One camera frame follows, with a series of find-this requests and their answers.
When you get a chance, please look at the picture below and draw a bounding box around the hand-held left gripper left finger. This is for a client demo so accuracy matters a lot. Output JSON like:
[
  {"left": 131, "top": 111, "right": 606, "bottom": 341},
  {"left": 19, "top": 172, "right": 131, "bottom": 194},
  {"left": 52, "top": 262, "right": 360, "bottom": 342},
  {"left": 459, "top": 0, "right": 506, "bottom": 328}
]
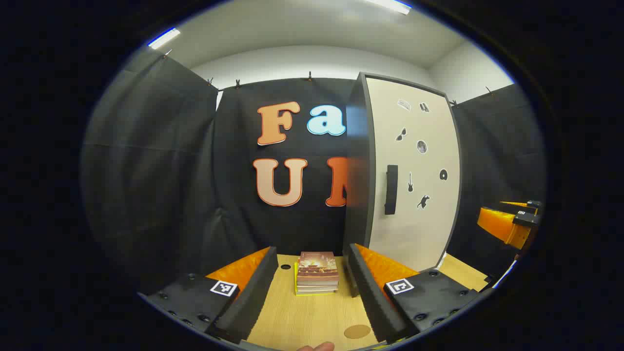
[{"left": 138, "top": 246, "right": 279, "bottom": 345}]

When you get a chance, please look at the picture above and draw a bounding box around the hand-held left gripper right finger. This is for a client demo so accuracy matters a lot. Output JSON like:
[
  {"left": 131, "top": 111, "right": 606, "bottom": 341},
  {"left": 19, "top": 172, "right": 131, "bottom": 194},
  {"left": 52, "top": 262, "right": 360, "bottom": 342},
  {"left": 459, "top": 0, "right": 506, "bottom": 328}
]
[{"left": 343, "top": 243, "right": 481, "bottom": 344}]

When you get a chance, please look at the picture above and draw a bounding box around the round brown coaster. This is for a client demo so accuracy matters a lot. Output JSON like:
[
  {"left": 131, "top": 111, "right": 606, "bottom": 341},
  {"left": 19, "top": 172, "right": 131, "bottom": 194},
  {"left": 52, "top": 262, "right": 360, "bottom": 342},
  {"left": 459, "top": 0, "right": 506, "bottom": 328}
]
[{"left": 344, "top": 324, "right": 372, "bottom": 340}]

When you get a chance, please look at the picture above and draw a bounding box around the light grey cabinet door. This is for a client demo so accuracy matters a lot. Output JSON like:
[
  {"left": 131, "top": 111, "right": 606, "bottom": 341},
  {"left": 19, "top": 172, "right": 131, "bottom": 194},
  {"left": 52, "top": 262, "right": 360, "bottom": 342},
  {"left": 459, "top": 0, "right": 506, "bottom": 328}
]
[{"left": 366, "top": 77, "right": 462, "bottom": 271}]

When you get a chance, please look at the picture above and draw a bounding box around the grey cabinet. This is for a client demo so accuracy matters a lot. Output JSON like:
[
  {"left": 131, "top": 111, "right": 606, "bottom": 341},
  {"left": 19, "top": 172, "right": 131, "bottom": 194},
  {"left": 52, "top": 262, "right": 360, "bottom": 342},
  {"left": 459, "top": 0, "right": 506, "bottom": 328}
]
[{"left": 343, "top": 72, "right": 463, "bottom": 271}]

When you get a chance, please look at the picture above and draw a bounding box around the black door handle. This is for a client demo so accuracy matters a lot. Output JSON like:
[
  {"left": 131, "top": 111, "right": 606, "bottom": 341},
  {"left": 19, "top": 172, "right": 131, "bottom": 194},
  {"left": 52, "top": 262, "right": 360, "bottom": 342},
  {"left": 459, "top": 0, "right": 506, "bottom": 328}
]
[{"left": 384, "top": 165, "right": 399, "bottom": 215}]

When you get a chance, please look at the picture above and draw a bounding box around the grey paperback book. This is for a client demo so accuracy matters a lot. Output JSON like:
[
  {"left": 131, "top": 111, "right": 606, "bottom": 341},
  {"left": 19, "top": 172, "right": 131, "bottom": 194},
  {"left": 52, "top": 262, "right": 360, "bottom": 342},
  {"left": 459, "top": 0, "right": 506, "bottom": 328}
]
[{"left": 295, "top": 283, "right": 339, "bottom": 293}]

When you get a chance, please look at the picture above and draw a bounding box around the brown cover book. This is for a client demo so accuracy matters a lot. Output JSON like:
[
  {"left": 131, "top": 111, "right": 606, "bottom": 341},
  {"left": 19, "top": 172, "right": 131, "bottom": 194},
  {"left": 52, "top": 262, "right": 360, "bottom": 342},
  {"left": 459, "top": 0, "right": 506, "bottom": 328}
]
[{"left": 296, "top": 252, "right": 340, "bottom": 287}]

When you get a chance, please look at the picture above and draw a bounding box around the black backdrop cloth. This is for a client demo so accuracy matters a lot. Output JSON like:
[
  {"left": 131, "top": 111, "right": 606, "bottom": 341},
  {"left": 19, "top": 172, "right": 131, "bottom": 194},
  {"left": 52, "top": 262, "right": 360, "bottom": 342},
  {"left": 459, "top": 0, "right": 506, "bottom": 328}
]
[{"left": 80, "top": 46, "right": 546, "bottom": 293}]

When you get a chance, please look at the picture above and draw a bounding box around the ceiling light panel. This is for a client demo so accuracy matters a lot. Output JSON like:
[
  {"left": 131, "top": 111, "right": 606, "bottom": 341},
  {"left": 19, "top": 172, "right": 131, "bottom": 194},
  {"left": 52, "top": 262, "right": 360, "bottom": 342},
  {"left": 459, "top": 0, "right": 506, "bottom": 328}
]
[
  {"left": 148, "top": 28, "right": 181, "bottom": 50},
  {"left": 363, "top": 0, "right": 412, "bottom": 15}
]

